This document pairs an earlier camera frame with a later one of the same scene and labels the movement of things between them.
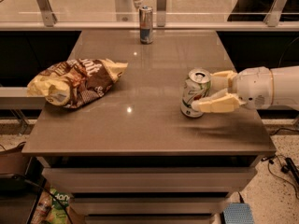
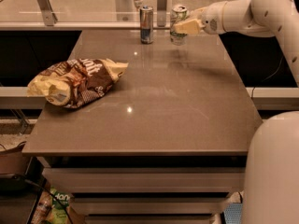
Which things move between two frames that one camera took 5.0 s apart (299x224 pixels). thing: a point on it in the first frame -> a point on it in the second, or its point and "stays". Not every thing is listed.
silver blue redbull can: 146,24 stays
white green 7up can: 196,87 -> 179,13
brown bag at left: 12,161 stays
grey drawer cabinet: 149,189 stays
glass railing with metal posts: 176,7 stays
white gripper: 253,86 -> 212,19
